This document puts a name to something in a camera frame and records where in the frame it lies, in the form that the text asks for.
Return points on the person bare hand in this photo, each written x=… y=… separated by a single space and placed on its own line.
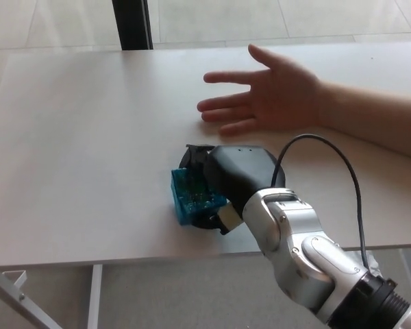
x=281 y=99

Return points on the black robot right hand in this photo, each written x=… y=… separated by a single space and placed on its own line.
x=239 y=171

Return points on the blue tape-wrapped cube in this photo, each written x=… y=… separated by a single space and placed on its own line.
x=183 y=207

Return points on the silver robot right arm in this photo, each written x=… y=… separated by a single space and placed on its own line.
x=294 y=240

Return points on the person bare forearm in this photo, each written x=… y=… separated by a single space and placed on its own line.
x=370 y=116

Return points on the black vertical pillar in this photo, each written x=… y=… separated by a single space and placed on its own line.
x=131 y=24

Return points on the white straight table leg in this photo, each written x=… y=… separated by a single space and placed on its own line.
x=95 y=298

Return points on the white metal hook bracket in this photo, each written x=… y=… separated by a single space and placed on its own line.
x=22 y=276

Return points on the grey diagonal frame bar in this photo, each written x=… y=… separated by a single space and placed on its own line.
x=20 y=310

